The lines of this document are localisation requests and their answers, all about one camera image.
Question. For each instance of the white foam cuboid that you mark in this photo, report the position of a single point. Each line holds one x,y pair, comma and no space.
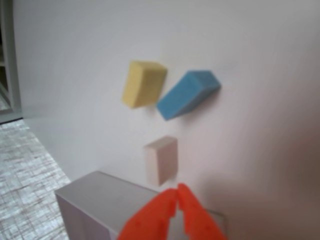
163,160

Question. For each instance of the blue foam cuboid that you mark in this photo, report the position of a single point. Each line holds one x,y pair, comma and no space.
185,96

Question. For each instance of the beige woven curtain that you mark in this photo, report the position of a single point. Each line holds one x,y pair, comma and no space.
25,180

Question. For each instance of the white cardboard box bin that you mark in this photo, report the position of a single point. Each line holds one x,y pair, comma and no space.
100,200

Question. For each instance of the yellow foam cuboid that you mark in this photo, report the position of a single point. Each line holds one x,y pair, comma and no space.
142,85

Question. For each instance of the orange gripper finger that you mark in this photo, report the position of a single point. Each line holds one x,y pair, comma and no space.
197,217
152,212

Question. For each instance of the grey furniture frame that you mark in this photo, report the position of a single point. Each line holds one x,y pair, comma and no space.
10,62

